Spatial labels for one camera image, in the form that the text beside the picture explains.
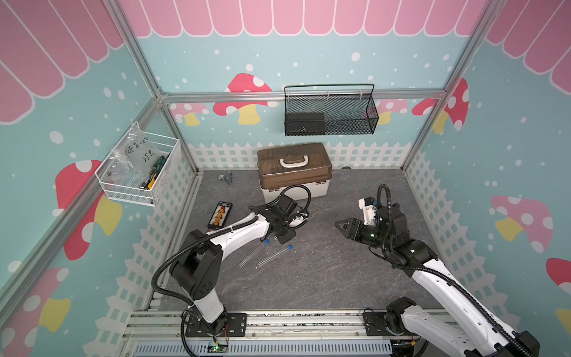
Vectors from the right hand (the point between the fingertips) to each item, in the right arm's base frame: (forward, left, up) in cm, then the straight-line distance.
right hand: (338, 224), depth 74 cm
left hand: (+5, +19, -15) cm, 24 cm away
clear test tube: (-1, +32, -20) cm, 38 cm away
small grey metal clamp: (+41, +49, -19) cm, 67 cm away
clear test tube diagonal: (-4, +27, -21) cm, 35 cm away
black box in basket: (+41, +9, +12) cm, 44 cm away
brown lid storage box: (+27, +20, 0) cm, 34 cm away
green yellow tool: (+15, +61, +13) cm, 64 cm away
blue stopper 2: (+2, +17, -21) cm, 27 cm away
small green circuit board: (-32, +39, -22) cm, 55 cm away
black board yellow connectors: (+17, +48, -19) cm, 55 cm away
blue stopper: (+5, +27, -21) cm, 35 cm away
